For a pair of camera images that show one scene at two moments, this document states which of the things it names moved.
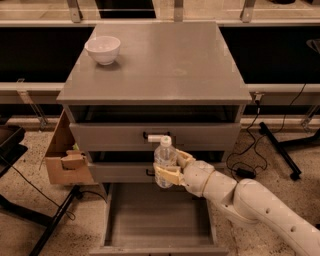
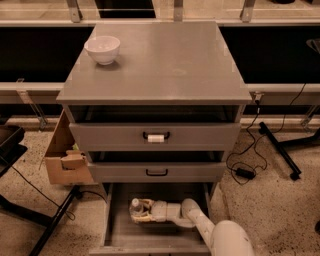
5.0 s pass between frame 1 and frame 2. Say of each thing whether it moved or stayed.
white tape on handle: stayed
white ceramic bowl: stayed
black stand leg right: stayed
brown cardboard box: stayed
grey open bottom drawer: stayed
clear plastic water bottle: moved
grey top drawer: stayed
